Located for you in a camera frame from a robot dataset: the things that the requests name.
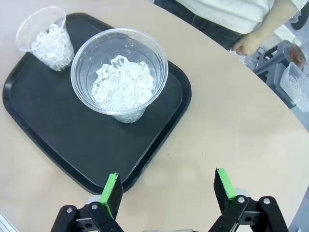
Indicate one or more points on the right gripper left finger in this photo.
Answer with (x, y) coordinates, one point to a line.
(109, 193)

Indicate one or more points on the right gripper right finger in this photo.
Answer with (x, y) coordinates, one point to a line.
(224, 188)

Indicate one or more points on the clear plastic cup with ice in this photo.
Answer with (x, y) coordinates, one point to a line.
(48, 48)
(120, 84)

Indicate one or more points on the person's left forearm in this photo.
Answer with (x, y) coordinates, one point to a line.
(275, 21)

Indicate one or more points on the plastic cup with brown drink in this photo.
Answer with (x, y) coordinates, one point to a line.
(297, 53)

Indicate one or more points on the person's left hand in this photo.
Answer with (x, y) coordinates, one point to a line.
(247, 43)

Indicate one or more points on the black plastic serving tray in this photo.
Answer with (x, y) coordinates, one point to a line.
(72, 135)

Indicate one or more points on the clear plastic box with ice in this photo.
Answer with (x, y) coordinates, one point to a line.
(295, 84)

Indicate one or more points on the dark grey plastic stool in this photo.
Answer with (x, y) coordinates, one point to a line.
(270, 65)

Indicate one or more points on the person in white shirt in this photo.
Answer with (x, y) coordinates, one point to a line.
(207, 26)

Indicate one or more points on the person's light grey sweatshirt torso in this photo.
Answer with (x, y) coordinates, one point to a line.
(229, 12)

